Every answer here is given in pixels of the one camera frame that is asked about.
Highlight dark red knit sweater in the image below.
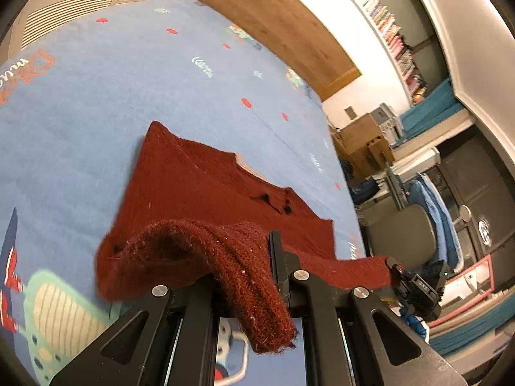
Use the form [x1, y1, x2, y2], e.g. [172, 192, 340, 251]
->
[94, 121, 397, 354]

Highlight cardboard boxes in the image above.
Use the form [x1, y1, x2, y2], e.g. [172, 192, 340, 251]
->
[332, 113, 397, 178]

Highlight blue dinosaur print bedsheet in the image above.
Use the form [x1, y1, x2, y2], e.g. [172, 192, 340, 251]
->
[0, 0, 367, 386]

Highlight teal folded blanket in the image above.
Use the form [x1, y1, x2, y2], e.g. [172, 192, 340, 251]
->
[426, 298, 515, 354]

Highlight blue quilt pile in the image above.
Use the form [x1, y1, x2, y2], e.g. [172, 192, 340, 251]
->
[406, 173, 463, 270]

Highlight row of books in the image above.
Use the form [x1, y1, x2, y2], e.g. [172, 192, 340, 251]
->
[330, 0, 427, 97]

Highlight wooden headboard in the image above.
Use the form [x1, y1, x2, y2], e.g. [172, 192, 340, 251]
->
[189, 0, 363, 101]

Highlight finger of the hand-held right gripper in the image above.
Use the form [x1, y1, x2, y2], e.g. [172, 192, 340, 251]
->
[386, 257, 405, 289]

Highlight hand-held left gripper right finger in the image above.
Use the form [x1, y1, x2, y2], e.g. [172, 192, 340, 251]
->
[269, 231, 467, 386]

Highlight dark bag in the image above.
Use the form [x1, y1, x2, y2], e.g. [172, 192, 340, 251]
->
[348, 161, 379, 204]

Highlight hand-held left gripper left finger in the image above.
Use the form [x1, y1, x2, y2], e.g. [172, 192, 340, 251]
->
[48, 277, 220, 386]

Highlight grey chair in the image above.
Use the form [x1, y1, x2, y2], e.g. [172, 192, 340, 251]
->
[360, 203, 439, 270]

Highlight white printer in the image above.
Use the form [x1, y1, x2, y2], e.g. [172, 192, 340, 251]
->
[370, 102, 405, 145]

